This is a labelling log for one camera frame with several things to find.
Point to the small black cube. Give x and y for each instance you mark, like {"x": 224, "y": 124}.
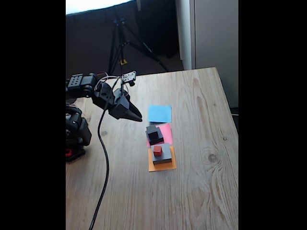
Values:
{"x": 152, "y": 133}

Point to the orange paper sheet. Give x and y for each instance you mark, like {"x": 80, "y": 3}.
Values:
{"x": 163, "y": 168}

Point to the medium black block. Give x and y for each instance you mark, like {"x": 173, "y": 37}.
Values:
{"x": 159, "y": 140}

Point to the pink paper sheet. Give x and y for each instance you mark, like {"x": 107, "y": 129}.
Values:
{"x": 168, "y": 134}

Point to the white cabinet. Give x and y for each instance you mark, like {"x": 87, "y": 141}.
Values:
{"x": 216, "y": 36}

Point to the small red cube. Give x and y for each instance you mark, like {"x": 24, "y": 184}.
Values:
{"x": 157, "y": 151}

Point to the bare circuit board camera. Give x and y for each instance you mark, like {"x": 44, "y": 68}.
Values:
{"x": 129, "y": 77}

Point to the large black block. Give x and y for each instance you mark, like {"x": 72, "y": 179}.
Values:
{"x": 166, "y": 155}

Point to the bright white panel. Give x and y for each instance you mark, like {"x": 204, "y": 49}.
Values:
{"x": 96, "y": 4}

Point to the blue paper sheet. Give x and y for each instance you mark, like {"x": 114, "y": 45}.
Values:
{"x": 160, "y": 113}

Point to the black tripod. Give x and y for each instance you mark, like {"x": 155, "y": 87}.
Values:
{"x": 146, "y": 48}

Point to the red base clamp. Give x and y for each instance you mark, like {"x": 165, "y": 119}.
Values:
{"x": 68, "y": 152}

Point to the yellow tripod tag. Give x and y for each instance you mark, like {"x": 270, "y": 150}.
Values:
{"x": 123, "y": 62}

